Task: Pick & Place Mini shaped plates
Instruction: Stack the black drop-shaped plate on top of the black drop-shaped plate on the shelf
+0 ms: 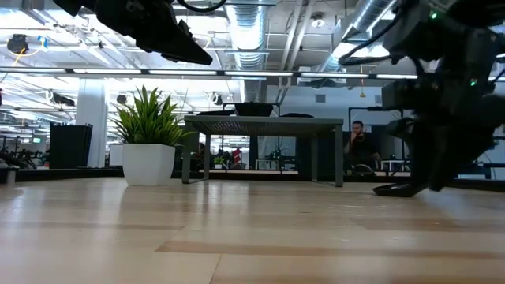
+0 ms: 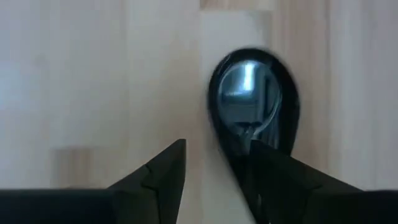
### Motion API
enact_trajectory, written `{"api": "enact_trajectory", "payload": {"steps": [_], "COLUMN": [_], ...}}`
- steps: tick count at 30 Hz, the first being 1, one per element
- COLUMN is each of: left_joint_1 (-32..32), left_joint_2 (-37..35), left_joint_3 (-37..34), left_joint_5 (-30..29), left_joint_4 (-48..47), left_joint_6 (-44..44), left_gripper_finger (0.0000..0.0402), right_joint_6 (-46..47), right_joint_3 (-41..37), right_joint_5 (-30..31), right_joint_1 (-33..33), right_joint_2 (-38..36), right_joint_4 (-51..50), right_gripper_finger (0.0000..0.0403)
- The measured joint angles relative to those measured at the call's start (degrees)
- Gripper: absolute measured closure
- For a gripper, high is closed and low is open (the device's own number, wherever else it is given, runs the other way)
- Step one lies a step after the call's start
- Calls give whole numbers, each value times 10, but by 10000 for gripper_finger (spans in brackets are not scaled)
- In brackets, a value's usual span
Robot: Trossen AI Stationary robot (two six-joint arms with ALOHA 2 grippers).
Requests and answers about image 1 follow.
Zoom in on yellow hanging cord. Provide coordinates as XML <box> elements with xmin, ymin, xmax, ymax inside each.
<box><xmin>358</xmin><ymin>65</ymin><xmax>367</xmax><ymax>99</ymax></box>

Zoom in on green plant in white pot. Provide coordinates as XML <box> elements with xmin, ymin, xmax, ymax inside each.
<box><xmin>111</xmin><ymin>84</ymin><xmax>194</xmax><ymax>187</ymax></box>

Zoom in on small white table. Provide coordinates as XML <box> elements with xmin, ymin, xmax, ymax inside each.
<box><xmin>380</xmin><ymin>159</ymin><xmax>411</xmax><ymax>173</ymax></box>

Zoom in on long ceiling light strip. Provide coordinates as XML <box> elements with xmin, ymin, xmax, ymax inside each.
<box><xmin>0</xmin><ymin>66</ymin><xmax>420</xmax><ymax>81</ymax></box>

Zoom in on black ceiling-hung device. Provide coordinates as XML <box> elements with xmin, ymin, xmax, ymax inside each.
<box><xmin>6</xmin><ymin>33</ymin><xmax>31</xmax><ymax>54</ymax></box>

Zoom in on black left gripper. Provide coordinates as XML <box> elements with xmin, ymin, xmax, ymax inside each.
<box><xmin>94</xmin><ymin>0</ymin><xmax>214</xmax><ymax>66</ymax></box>

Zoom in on black teardrop plate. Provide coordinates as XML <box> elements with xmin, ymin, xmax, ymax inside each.
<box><xmin>372</xmin><ymin>181</ymin><xmax>431</xmax><ymax>199</ymax></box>

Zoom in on silver ventilation duct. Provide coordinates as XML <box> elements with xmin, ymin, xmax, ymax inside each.
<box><xmin>315</xmin><ymin>0</ymin><xmax>398</xmax><ymax>80</ymax></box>
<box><xmin>224</xmin><ymin>0</ymin><xmax>273</xmax><ymax>103</ymax></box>

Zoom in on black square wavy plate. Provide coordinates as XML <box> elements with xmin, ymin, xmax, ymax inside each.
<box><xmin>234</xmin><ymin>103</ymin><xmax>275</xmax><ymax>118</ymax></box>

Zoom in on grey perforated metal shelf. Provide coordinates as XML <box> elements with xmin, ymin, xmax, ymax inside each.
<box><xmin>181</xmin><ymin>114</ymin><xmax>345</xmax><ymax>188</ymax></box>

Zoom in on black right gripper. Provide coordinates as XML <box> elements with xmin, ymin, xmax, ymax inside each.
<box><xmin>383</xmin><ymin>58</ymin><xmax>505</xmax><ymax>193</ymax></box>

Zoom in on person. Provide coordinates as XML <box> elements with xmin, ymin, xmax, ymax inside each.
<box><xmin>342</xmin><ymin>120</ymin><xmax>383</xmax><ymax>174</ymax></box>

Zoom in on black cabinet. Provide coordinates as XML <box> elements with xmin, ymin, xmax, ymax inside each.
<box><xmin>49</xmin><ymin>122</ymin><xmax>94</xmax><ymax>170</ymax></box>

